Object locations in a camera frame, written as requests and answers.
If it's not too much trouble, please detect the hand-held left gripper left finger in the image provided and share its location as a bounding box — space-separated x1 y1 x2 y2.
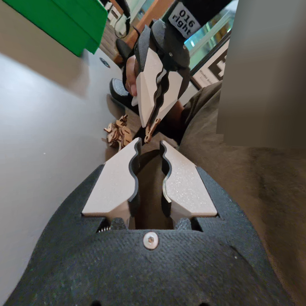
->
82 137 142 218

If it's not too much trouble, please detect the partly built wooden model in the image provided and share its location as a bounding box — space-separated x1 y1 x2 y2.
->
102 114 133 151

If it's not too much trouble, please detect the framed patterned poster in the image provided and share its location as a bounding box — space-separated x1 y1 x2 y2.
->
192 33 231 90

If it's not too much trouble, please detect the green plastic bin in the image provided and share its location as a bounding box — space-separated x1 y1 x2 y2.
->
2 0 108 57

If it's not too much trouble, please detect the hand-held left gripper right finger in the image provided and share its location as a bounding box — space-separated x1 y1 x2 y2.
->
160 140 218 218

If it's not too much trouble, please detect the small angled wooden link piece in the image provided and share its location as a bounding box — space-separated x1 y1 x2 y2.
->
144 118 161 143

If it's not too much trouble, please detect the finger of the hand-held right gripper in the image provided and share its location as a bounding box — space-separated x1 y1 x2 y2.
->
136 49 164 128
157 71 183 120

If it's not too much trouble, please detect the person's right hand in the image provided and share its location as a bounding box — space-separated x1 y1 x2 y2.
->
125 55 139 97

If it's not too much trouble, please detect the wooden rail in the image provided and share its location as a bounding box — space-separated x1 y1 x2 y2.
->
115 0 177 64

